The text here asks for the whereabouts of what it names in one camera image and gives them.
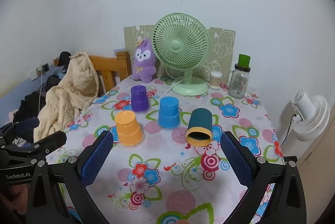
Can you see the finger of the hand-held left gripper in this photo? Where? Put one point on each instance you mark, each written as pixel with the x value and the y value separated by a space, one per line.
pixel 52 140

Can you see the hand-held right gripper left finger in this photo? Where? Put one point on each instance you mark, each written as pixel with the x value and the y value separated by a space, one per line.
pixel 96 160

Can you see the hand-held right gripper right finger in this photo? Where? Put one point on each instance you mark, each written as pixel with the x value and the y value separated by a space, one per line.
pixel 237 160

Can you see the teal cup with yellow rim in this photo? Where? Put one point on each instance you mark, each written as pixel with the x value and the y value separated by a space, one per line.
pixel 200 122

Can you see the orange cup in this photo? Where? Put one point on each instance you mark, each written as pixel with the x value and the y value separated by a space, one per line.
pixel 128 130

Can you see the purple cup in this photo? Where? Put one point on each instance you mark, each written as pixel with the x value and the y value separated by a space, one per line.
pixel 139 98

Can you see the blue cup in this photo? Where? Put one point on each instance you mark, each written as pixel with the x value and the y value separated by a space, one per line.
pixel 169 113

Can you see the dark clothes pile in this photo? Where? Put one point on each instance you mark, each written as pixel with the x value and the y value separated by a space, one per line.
pixel 28 109

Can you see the beige quilted blanket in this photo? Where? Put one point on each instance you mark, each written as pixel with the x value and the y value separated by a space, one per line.
pixel 70 90

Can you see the floral tablecloth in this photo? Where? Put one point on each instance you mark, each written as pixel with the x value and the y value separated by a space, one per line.
pixel 162 161

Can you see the cotton swab container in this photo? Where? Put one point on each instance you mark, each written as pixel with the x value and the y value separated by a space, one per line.
pixel 216 80

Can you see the black cloth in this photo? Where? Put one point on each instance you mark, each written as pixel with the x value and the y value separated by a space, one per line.
pixel 64 58

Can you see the white standing fan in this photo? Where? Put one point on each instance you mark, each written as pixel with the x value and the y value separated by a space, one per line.
pixel 310 115

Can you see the wooden chair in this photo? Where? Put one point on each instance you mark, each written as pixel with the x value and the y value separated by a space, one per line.
pixel 110 69

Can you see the green cap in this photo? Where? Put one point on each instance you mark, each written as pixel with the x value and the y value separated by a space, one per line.
pixel 244 60

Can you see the purple plush toy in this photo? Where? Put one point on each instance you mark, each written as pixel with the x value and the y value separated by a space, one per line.
pixel 142 62

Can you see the printed cardboard panel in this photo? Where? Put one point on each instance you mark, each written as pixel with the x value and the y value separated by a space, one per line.
pixel 222 46

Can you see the green desk fan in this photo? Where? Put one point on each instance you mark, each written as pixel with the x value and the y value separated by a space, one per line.
pixel 180 43

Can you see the wall socket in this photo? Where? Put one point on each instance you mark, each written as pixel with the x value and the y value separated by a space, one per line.
pixel 45 67

